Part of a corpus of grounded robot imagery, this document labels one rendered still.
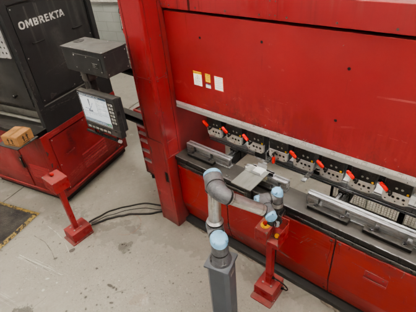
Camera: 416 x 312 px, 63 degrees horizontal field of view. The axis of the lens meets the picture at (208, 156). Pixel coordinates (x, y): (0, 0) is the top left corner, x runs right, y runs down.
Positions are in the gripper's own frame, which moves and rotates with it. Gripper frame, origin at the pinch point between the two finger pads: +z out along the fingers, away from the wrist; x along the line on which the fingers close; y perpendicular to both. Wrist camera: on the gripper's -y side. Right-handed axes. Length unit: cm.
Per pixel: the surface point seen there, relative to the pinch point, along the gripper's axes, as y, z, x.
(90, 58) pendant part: -9, -106, 150
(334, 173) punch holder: 32, -37, -25
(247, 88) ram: 39, -81, 44
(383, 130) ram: 36, -77, -48
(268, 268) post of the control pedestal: -4, 52, 4
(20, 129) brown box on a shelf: -48, -30, 258
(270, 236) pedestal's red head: -0.9, 13.3, 3.9
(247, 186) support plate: 12.0, -15.2, 30.6
